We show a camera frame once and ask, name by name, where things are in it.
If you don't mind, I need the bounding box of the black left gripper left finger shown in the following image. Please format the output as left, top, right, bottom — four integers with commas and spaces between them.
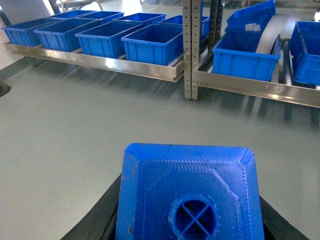
62, 176, 121, 240

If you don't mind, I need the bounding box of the blue small bin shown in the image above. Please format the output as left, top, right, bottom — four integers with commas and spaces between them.
121, 24, 184, 66
75, 21, 143, 59
33, 18, 101, 52
1, 17, 62, 47

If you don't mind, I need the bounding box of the tilted blue bin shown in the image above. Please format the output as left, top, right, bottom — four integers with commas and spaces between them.
225, 0, 276, 32

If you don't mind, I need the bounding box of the blue bin front right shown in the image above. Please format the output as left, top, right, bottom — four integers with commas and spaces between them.
289, 21, 320, 86

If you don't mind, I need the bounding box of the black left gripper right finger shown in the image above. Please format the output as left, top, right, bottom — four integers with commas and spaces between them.
259, 196, 309, 240

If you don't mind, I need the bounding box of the blue rectangular plastic block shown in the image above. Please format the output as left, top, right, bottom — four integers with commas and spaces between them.
115, 143, 264, 240

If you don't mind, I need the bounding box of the steel roller shelf rack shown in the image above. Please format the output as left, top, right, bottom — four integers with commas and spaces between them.
4, 0, 320, 108

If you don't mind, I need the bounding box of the blue bin front left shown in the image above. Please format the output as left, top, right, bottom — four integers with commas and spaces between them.
212, 30, 281, 82

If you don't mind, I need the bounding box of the grey curved flat panel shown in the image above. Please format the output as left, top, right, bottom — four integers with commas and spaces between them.
256, 13, 296, 54

